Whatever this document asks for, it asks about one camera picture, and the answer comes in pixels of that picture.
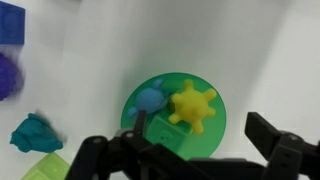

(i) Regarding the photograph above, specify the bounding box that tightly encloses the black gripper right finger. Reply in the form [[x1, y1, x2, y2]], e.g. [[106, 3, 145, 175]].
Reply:
[[244, 111, 320, 180]]

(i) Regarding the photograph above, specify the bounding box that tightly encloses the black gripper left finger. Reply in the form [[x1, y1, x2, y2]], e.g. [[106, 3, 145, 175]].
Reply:
[[64, 109, 188, 180]]

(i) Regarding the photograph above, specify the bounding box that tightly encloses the yellow spiky ball toy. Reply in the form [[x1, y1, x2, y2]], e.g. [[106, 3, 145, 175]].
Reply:
[[167, 78, 218, 135]]

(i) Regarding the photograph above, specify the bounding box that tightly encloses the blue turtle toy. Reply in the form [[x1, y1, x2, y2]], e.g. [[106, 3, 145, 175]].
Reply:
[[127, 78, 173, 118]]

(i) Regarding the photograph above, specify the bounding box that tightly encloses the lime green toy cube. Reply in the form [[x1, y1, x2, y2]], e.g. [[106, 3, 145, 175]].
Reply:
[[21, 152, 72, 180]]

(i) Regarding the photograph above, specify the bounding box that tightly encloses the green plastic bowl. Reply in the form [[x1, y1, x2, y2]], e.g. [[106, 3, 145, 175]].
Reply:
[[120, 72, 228, 162]]

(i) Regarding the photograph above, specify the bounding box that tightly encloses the purple bumpy ball toy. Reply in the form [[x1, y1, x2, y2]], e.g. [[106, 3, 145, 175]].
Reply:
[[0, 52, 25, 102]]

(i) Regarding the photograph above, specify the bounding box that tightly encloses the royal blue toy cube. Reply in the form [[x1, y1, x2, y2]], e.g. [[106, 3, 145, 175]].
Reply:
[[0, 1, 27, 46]]

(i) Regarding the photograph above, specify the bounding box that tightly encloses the dark blue small block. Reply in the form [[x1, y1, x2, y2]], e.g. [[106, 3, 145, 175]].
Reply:
[[9, 112, 65, 155]]

